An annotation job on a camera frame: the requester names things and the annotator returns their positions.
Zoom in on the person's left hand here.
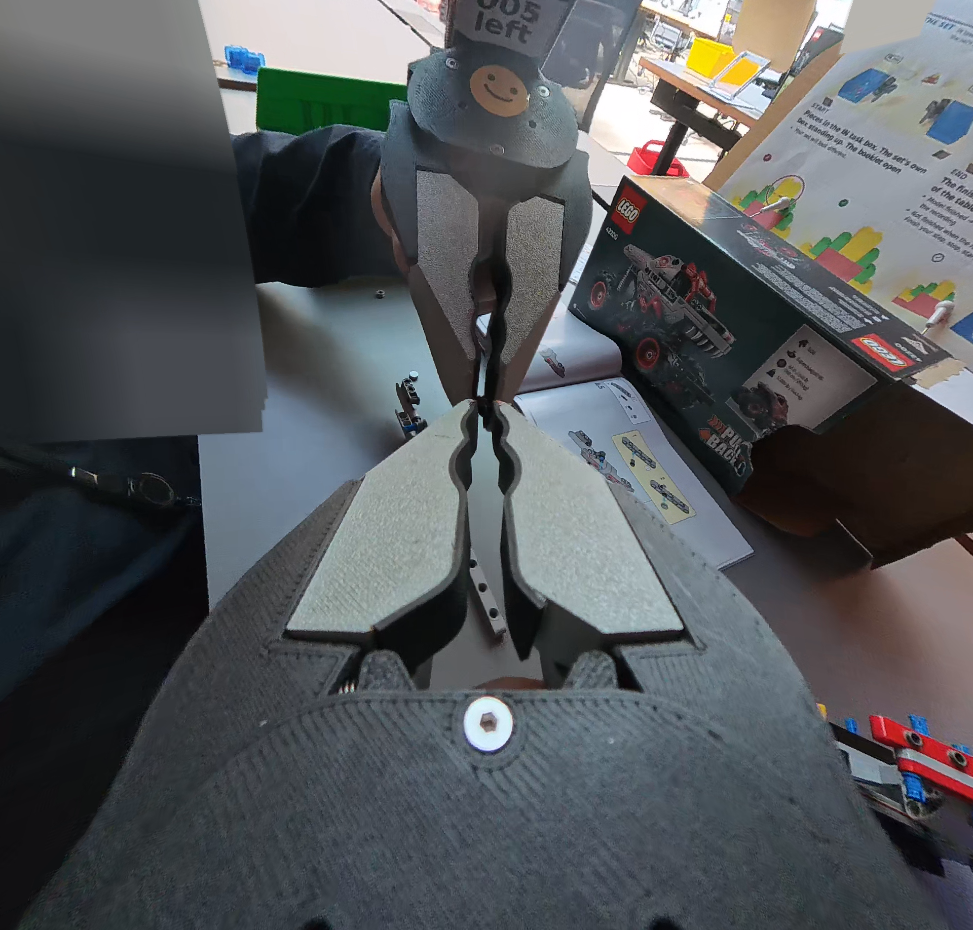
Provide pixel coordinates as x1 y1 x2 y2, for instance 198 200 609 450
371 172 415 276

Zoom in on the person's left forearm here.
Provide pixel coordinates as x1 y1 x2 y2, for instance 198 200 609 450
232 126 405 290

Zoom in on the black mesh chair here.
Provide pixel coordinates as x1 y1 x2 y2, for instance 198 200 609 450
543 0 662 135

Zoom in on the partly built lego model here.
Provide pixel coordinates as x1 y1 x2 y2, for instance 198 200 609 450
829 713 973 841

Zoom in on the green plastic bin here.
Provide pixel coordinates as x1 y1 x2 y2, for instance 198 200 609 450
256 66 411 135

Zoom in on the red plastic bin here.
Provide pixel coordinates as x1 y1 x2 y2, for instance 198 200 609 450
627 138 690 179

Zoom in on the lego instruction booklet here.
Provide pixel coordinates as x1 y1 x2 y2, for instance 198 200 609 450
475 303 755 572

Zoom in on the grey lego beam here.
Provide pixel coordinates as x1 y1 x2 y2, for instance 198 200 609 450
470 558 509 639

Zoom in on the white instruction poster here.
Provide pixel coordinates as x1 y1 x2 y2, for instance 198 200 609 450
718 14 973 414

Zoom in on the brown cardboard board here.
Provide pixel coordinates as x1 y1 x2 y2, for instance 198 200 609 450
703 41 846 191

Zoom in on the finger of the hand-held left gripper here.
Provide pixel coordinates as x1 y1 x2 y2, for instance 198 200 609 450
493 184 570 403
409 170 492 407

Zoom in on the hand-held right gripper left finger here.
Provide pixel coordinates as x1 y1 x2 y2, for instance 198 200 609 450
285 400 477 678

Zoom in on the person's dark blue clothing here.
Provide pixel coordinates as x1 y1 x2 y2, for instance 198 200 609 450
0 429 211 707

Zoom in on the dark lego set box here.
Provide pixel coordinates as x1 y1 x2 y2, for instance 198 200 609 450
569 174 973 570

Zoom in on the black lanyard clip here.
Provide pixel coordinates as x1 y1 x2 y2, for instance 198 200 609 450
0 447 203 510

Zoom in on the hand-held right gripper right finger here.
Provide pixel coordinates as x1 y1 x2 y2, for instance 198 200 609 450
490 400 685 661

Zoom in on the wooden background desk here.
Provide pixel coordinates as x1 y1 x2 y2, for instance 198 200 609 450
639 55 770 180

